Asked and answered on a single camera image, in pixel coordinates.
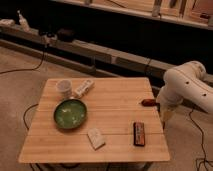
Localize white spray bottle background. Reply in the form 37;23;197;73
17;11;30;32

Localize red brown handled tool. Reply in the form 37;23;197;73
141;99;157;107

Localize wooden table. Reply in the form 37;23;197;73
19;77;170;163

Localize black cable under table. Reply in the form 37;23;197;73
22;103;40;131

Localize black round device background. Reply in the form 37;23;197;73
57;29;75;42

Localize white plastic cup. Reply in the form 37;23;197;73
56;80;72;99

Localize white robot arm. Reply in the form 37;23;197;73
156;61;213;122

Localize black cable on right floor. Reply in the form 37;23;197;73
188;108;213;171

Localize black cable on floor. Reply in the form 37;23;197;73
0;46;47;76
188;108;213;171

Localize green ceramic bowl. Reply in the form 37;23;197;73
53;99;87;129

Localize white rectangular block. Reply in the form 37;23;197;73
87;128;105;150

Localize black cable on left floor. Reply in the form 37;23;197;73
0;46;47;76

